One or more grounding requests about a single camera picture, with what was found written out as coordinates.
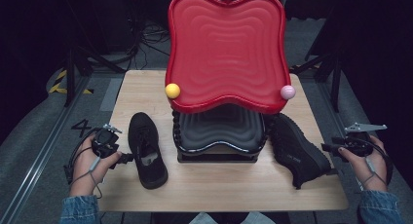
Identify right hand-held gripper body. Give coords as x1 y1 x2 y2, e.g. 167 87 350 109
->
339 122 388 158

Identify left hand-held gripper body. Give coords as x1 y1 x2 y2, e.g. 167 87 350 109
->
92 124 123 159

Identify black knit shoe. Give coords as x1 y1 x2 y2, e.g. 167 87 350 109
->
128 111 169 190

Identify black chunky-soled shoe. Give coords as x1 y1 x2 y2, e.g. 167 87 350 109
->
266 112 334 190

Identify red and black shoe rack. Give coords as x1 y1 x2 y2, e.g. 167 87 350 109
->
165 0 297 164

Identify person's left hand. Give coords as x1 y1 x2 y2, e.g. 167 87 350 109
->
69 134 123 198

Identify person's right hand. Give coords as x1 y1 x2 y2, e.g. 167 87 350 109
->
337 134 390 193

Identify grey floor tape patch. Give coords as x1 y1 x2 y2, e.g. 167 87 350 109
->
99 77 125 113

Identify black tripod stand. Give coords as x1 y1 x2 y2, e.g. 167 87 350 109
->
290 48 346 113
62 45 127 108

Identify pink ball knob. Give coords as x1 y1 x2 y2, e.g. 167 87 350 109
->
280 85 297 101

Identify yellow ball knob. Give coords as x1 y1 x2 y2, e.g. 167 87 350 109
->
165 83 181 99

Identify person's legs in jeans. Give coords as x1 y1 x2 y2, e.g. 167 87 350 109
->
189 211 278 224

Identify grey left gripper lanyard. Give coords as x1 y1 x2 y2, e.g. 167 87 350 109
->
69 156 103 200

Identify grey gripper lanyard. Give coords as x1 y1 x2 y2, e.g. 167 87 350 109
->
69 156 103 200
359 155 390 189

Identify grey right gripper lanyard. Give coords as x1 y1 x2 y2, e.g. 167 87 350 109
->
359 155 390 189

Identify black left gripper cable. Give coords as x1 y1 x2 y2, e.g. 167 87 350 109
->
63 128 99 186

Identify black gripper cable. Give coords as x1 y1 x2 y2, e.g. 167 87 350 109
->
63 128 99 186
363 137 394 186

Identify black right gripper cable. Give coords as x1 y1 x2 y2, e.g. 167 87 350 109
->
363 137 394 186

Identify black floor cables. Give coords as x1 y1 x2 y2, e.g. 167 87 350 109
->
125 20 171 71

